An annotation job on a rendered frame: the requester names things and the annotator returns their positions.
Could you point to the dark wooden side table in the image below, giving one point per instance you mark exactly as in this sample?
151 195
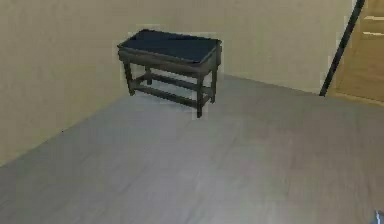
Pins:
173 50

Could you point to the light wooden room door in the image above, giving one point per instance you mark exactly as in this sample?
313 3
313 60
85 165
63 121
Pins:
361 60

